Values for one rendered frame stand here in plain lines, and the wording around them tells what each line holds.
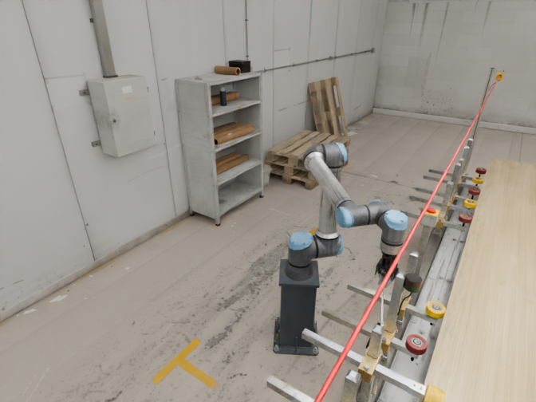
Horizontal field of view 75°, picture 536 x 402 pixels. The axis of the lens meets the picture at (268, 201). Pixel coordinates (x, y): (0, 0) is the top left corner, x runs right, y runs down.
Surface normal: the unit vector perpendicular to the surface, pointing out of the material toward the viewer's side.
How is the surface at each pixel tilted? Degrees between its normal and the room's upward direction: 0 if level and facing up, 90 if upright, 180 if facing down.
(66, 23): 90
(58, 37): 90
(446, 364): 0
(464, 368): 0
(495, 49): 90
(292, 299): 90
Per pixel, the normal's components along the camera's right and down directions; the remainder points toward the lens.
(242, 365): 0.00, -0.89
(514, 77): -0.56, 0.38
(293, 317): -0.07, 0.46
